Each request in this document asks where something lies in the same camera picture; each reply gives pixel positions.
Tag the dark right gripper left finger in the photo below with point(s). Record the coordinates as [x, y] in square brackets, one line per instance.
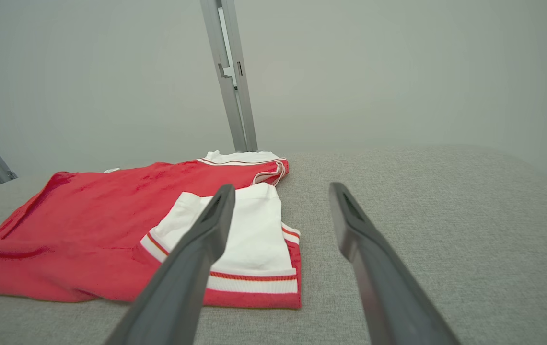
[177, 287]

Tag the red jersey with white sleeves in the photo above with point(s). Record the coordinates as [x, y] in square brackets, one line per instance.
[86, 230]

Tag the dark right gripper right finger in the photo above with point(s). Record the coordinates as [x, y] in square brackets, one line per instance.
[388, 297]

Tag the grey metal upright post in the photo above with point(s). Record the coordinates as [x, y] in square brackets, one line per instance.
[232, 96]

